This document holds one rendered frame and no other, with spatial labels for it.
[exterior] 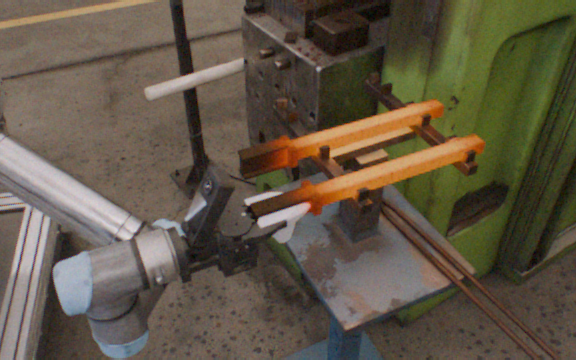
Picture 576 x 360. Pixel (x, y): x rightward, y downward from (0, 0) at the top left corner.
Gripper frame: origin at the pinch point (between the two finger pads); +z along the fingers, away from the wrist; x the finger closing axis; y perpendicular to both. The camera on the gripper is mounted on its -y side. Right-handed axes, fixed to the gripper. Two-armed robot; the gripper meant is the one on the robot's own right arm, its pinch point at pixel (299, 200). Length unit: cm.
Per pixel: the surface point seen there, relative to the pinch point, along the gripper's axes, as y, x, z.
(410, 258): 26.4, -0.7, 25.3
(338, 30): 3, -53, 37
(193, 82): 38, -104, 12
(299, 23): 6, -67, 33
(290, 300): 101, -52, 23
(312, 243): 26.4, -12.5, 9.6
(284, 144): -1.9, -11.4, 2.9
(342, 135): -0.8, -10.8, 13.6
